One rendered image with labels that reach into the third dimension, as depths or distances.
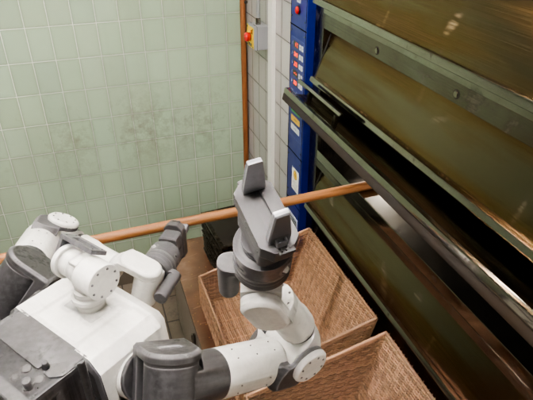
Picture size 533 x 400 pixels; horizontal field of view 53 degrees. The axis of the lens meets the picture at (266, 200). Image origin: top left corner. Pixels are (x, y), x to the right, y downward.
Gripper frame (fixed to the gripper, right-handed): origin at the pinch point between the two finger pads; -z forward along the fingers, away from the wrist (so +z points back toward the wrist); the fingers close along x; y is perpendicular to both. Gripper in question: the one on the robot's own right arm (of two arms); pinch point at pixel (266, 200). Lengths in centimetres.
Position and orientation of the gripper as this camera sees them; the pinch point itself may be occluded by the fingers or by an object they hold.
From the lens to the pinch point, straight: 66.7
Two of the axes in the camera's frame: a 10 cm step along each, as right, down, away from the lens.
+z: -0.4, 5.7, 8.2
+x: -4.0, -7.6, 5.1
